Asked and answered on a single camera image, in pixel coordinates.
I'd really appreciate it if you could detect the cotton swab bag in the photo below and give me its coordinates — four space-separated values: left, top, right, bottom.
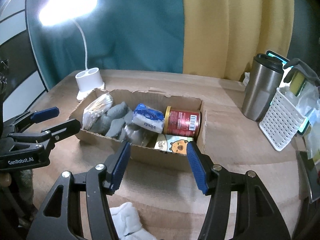
82 93 113 130

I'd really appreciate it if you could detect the blue tissue pack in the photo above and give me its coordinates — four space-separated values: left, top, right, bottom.
132 103 164 134

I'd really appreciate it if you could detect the cardboard box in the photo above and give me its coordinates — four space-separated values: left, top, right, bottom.
70 88 205 171

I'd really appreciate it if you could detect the black tray edge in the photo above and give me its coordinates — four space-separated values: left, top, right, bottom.
296 151 319 204

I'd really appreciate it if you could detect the white perforated basket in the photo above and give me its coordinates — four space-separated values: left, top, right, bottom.
259 88 306 152

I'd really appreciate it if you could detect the cartoon bear box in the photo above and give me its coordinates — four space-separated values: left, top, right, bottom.
154 134 194 155

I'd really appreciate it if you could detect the red tin can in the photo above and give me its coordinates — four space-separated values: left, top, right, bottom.
163 106 201 138

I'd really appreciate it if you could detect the white desk lamp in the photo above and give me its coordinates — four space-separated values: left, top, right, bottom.
39 0 105 102

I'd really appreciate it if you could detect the clear plastic bag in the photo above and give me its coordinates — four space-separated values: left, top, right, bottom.
280 80 319 159

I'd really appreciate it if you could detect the steel travel mug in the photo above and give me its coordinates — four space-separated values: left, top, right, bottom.
242 54 284 121

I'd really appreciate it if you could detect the teal curtain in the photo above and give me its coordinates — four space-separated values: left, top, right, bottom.
26 0 184 88

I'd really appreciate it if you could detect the yellow green sponge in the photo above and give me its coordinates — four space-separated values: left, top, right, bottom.
290 71 306 96

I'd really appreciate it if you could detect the grey cloth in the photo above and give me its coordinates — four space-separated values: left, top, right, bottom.
283 58 320 87

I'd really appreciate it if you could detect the smartphone with lit screen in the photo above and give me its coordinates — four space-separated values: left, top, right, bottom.
266 50 289 65

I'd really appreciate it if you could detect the yellow curtain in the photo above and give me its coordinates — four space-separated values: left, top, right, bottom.
183 0 295 81

